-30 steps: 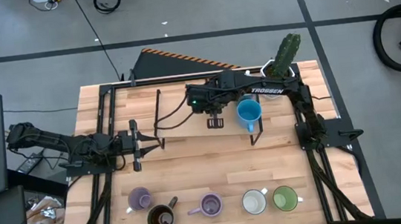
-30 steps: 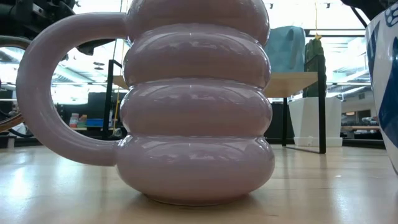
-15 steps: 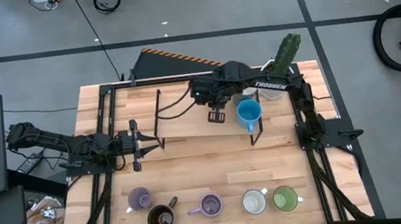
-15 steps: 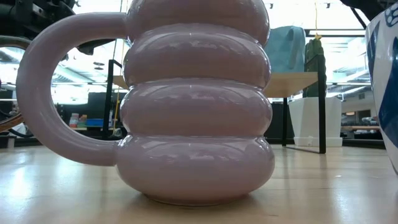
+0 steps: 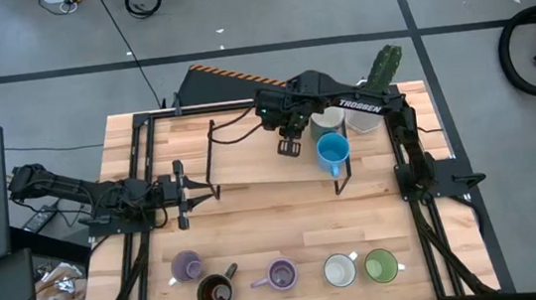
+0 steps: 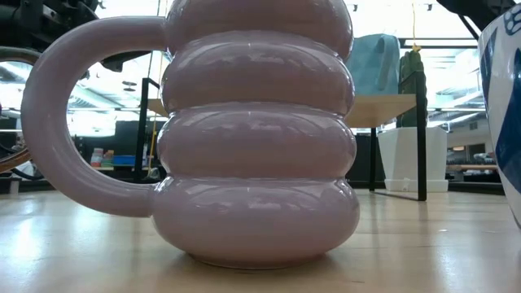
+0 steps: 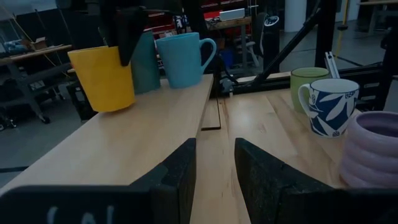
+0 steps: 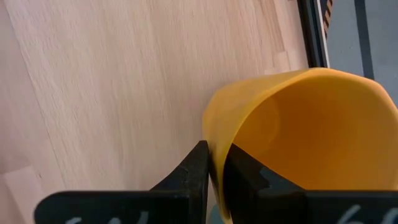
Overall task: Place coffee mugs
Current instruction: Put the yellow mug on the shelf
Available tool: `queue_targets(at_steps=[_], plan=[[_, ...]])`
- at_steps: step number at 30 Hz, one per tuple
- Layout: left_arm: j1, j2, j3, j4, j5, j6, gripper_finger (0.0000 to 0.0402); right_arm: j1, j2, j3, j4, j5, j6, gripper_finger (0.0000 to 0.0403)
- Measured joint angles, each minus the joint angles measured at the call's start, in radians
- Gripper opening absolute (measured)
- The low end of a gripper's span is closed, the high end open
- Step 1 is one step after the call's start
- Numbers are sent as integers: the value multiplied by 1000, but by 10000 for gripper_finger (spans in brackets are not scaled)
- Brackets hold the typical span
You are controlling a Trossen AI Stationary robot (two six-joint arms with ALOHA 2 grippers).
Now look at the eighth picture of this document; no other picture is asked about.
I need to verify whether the black hazard-striped ramp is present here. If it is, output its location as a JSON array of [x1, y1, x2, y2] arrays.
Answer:
[[322, 0, 334, 39]]

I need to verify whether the black aluminium table frame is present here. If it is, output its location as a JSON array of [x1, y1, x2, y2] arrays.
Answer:
[[297, 0, 331, 68]]

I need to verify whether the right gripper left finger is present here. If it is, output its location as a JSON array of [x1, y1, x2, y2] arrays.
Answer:
[[34, 140, 210, 224]]

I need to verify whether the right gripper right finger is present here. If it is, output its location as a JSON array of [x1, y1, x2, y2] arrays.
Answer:
[[223, 142, 398, 224]]

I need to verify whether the yellow faceted mug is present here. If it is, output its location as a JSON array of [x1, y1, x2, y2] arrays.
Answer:
[[201, 67, 398, 224]]

